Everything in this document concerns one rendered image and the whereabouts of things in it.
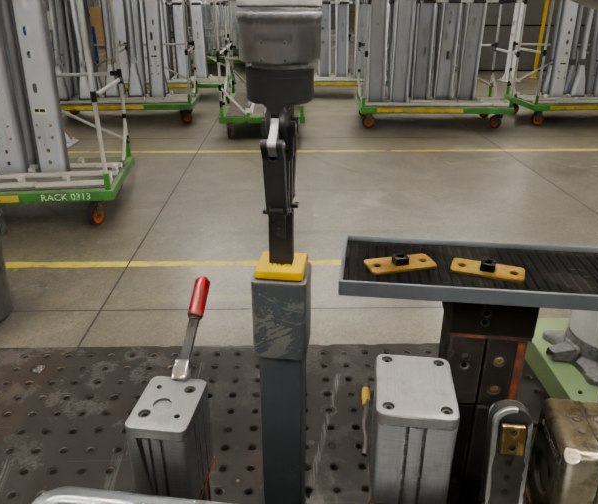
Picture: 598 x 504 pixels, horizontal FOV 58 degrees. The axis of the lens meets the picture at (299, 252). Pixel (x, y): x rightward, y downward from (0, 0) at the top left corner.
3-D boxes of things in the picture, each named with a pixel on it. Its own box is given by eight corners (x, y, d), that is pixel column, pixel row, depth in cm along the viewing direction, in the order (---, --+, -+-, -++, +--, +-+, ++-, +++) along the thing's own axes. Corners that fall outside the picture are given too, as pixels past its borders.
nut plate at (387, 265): (373, 275, 65) (373, 266, 64) (362, 261, 68) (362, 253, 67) (438, 267, 66) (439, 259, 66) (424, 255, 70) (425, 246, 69)
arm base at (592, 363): (523, 336, 124) (528, 316, 122) (608, 326, 128) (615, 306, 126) (574, 389, 108) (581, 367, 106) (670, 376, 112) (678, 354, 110)
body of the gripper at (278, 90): (254, 60, 64) (256, 139, 68) (237, 67, 56) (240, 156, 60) (317, 61, 63) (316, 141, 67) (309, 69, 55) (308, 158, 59)
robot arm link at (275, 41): (226, 7, 54) (229, 70, 56) (318, 8, 53) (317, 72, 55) (246, 7, 62) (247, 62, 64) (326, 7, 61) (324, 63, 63)
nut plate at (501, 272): (449, 271, 65) (450, 262, 65) (453, 259, 69) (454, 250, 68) (524, 283, 63) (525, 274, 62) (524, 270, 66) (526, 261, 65)
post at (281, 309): (258, 531, 85) (246, 282, 67) (266, 492, 92) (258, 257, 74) (305, 537, 84) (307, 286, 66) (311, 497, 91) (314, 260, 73)
